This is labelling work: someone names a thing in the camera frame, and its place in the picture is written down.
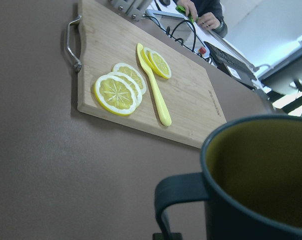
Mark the black keyboard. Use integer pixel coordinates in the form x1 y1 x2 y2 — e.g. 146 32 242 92
204 41 252 74

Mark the lemon slice under knife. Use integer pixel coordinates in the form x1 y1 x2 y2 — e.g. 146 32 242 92
142 47 155 71

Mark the aluminium frame post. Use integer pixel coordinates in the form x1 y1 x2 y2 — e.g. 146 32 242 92
110 0 152 21

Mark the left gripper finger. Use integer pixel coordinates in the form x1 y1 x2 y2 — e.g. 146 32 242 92
152 232 182 240

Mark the seated person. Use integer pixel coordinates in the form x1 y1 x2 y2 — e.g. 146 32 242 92
174 0 228 38

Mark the bamboo cutting board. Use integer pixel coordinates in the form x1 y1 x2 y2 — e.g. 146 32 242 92
77 0 226 148

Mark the middle lemon slice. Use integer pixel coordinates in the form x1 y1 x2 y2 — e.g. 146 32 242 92
108 71 142 107

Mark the lemon slice by knife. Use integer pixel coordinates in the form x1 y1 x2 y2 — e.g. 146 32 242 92
147 50 171 79

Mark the rear lemon slice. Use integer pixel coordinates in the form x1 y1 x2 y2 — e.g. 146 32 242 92
112 62 147 94

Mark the front lemon slice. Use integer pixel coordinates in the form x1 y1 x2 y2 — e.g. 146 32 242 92
93 75 137 116

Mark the dark teal mug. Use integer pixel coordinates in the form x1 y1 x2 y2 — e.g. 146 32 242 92
154 115 302 240

